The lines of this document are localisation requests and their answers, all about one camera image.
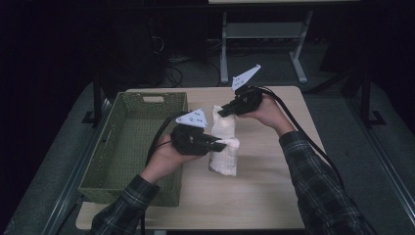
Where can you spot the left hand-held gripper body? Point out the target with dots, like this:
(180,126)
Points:
(191,142)

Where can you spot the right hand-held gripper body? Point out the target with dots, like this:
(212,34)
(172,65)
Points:
(248,99)

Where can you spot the white towel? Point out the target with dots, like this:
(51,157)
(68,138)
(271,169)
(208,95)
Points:
(225,163)

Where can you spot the person's right hand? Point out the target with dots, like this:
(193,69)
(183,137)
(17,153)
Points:
(270,114)

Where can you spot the person's left hand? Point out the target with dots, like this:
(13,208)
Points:
(163,161)

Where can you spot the green woven basket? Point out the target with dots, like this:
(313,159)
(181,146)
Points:
(124,147)

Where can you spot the black metal stand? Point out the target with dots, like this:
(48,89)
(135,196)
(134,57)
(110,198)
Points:
(365,98)
(97,101)

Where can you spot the white metal desk frame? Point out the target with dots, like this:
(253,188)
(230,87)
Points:
(264,30)

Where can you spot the aluminium frame rail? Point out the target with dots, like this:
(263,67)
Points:
(67,199)
(393,173)

